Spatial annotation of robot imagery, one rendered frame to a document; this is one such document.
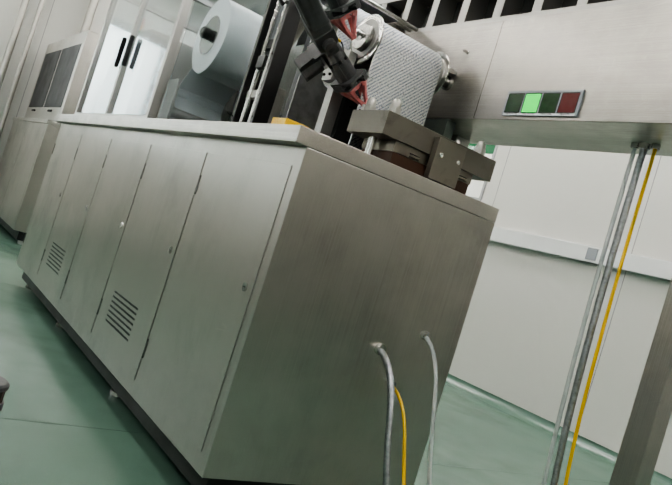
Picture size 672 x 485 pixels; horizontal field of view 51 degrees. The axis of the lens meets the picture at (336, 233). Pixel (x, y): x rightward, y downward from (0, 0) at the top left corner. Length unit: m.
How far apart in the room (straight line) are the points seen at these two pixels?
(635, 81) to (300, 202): 0.82
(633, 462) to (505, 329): 3.18
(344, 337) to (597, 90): 0.85
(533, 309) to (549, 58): 2.96
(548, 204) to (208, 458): 3.64
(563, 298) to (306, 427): 3.11
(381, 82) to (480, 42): 0.37
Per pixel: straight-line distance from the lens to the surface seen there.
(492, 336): 4.92
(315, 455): 1.77
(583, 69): 1.89
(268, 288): 1.55
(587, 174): 4.78
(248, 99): 2.25
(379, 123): 1.76
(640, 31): 1.84
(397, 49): 2.02
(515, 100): 1.98
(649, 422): 1.74
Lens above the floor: 0.66
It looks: 1 degrees up
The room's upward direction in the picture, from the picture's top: 17 degrees clockwise
